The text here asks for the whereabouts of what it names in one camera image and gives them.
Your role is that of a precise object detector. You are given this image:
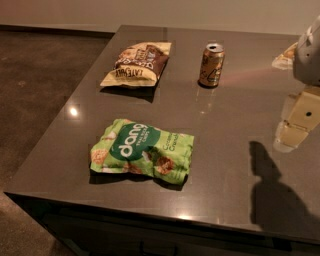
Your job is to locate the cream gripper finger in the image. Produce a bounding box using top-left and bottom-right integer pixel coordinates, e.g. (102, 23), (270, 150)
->
(273, 87), (320, 153)

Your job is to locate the green rice chip bag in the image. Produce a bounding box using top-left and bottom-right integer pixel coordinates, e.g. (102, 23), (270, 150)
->
(90, 119), (194, 185)

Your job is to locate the yellow snack bag at edge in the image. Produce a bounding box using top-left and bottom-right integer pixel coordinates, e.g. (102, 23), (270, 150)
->
(272, 43), (298, 70)

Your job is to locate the brown and cream snack bag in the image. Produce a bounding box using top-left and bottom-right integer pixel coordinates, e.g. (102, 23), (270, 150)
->
(100, 42), (171, 88)

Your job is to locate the gold soda can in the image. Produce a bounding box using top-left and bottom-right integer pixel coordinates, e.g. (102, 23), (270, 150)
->
(198, 42), (225, 87)

